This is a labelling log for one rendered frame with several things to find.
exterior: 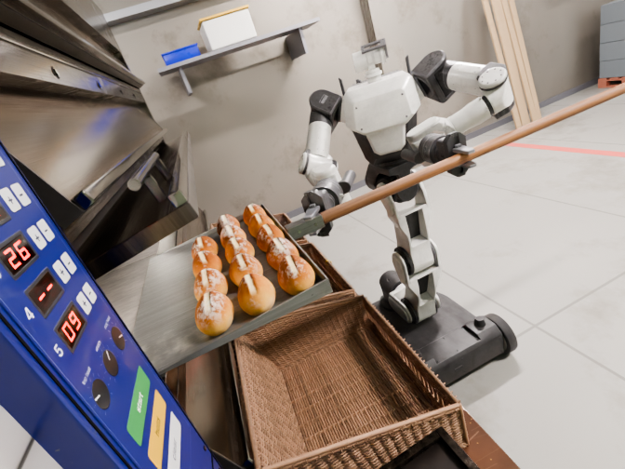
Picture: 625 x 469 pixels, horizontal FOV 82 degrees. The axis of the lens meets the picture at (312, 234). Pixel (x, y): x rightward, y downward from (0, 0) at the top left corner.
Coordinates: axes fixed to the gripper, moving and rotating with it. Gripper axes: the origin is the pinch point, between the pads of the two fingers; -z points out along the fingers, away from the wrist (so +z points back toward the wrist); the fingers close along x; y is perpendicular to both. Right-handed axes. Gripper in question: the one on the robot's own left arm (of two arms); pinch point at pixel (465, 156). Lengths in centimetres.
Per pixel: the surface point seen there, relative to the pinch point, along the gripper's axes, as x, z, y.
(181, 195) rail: -24, -38, 62
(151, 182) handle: -25, -27, 68
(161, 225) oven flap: -21, -38, 66
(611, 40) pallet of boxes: 59, 359, -446
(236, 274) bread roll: -3, -22, 63
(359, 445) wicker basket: 41, -33, 53
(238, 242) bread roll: -4, -10, 62
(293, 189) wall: 89, 330, 23
